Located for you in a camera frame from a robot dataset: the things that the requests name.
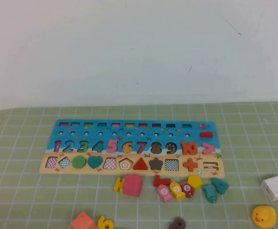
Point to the teal number four piece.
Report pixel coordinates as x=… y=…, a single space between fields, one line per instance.
x=221 y=187

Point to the salmon rhombus block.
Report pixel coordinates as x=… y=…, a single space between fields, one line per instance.
x=81 y=221

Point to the red number seven piece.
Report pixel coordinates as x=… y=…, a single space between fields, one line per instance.
x=157 y=182

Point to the pink greater-than sign piece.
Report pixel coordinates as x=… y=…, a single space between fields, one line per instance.
x=210 y=148

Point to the blue wooden puzzle board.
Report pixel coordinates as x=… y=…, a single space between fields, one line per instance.
x=48 y=140

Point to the teal heart piece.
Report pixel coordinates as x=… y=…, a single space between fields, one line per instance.
x=95 y=161

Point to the yellow equals sign piece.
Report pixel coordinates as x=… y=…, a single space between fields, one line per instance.
x=117 y=186

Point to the brown number eight piece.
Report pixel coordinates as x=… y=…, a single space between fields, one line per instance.
x=177 y=224

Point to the yellow pentagon piece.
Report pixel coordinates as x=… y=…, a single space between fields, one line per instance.
x=195 y=181

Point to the orange number ten piece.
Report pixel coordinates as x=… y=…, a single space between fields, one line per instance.
x=184 y=148

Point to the white plug charger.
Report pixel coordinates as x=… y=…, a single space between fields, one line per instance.
x=276 y=188

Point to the yellow rubber duck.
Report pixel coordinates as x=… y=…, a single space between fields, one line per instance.
x=264 y=215

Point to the brown star piece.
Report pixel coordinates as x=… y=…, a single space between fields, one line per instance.
x=156 y=164

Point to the pink number five piece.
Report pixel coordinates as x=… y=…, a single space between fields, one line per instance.
x=114 y=148

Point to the orange plus sign piece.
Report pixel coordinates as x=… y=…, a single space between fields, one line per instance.
x=190 y=165

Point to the teal wooden fish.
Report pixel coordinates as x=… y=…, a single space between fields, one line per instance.
x=210 y=193

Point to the yellow number six piece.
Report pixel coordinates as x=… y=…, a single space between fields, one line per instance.
x=103 y=224

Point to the red minus bar piece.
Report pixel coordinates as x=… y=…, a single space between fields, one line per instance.
x=206 y=134

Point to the red triangle piece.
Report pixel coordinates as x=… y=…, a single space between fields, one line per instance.
x=140 y=165

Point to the red wooden fish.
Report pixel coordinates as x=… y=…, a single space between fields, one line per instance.
x=186 y=188

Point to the pink square block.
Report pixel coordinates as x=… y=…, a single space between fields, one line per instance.
x=132 y=184

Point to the pink wooden fish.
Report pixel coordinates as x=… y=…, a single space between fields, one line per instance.
x=164 y=192

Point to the green circle piece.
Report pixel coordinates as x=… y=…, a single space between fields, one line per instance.
x=79 y=162

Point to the yellow wooden fish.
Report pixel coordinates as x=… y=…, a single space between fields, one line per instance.
x=177 y=189

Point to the green checked tablecloth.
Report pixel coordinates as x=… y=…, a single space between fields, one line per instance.
x=34 y=195

